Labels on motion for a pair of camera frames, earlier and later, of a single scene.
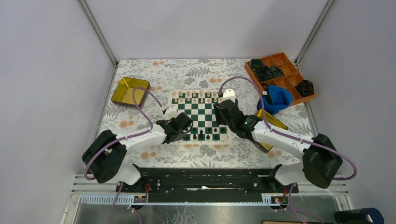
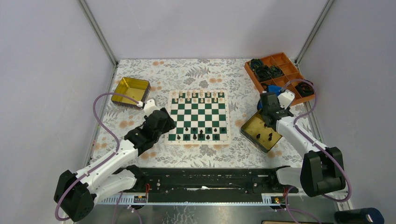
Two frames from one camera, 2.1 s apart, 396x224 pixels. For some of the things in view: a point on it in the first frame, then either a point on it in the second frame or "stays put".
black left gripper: [181, 136] → [170, 124]
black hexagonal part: [305, 87] stays put
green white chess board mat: [199, 104] stays put
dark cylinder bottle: [368, 215] stays put
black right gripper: [219, 119] → [283, 108]
